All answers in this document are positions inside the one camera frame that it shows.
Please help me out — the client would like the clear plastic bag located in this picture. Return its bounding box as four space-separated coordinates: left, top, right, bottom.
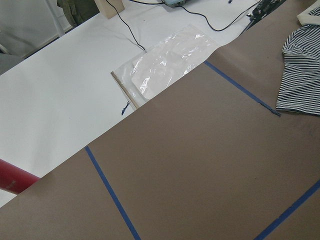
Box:
111 24 219 110

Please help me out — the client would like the red cardboard tube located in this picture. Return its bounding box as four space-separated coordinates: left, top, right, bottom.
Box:
0 159 40 195

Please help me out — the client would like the black cable on table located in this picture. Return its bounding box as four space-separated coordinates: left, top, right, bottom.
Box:
104 0 261 52

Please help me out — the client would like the brown paper table cover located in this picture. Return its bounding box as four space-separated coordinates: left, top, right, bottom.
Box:
0 0 320 240

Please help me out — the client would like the navy white striped polo shirt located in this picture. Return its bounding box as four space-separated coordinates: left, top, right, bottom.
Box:
276 0 320 116

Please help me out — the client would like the scrap of blue tape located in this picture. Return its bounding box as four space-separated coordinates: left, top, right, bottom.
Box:
121 101 130 116

